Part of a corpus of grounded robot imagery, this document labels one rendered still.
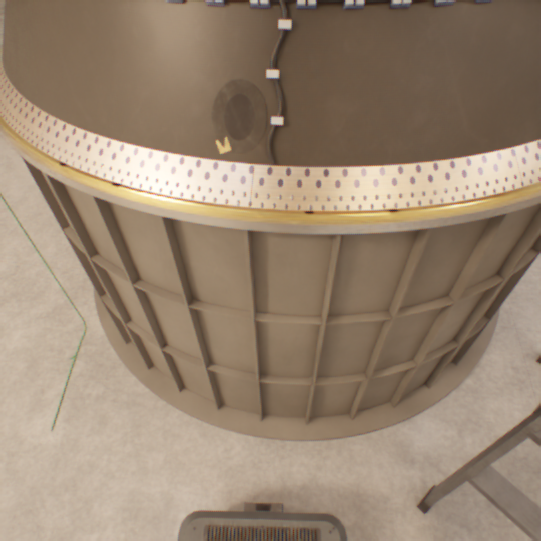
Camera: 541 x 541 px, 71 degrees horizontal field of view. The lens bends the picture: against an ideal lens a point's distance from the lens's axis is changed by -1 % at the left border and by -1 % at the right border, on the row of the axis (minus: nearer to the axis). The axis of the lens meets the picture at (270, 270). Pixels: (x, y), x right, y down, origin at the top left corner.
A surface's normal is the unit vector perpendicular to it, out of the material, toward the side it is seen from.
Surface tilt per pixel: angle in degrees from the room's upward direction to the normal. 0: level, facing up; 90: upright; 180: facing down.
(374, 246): 90
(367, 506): 0
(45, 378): 0
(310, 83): 62
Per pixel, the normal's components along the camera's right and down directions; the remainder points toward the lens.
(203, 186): -0.18, 0.02
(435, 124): 0.16, 0.34
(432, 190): 0.11, 0.03
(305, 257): -0.07, 0.75
